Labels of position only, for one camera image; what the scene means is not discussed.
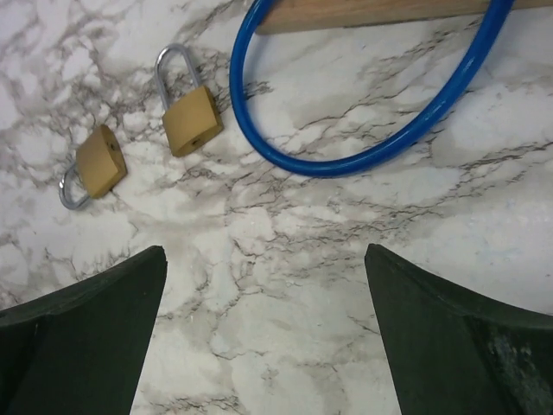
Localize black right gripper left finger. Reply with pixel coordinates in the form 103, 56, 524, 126
1, 246, 168, 414

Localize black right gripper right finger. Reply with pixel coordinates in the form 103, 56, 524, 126
365, 244, 552, 414

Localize brass padlock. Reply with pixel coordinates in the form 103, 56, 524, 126
154, 43, 224, 157
59, 124, 127, 210

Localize wooden board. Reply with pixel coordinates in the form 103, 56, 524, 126
255, 0, 553, 36

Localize blue cable loop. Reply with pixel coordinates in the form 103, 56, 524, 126
229, 0, 517, 179

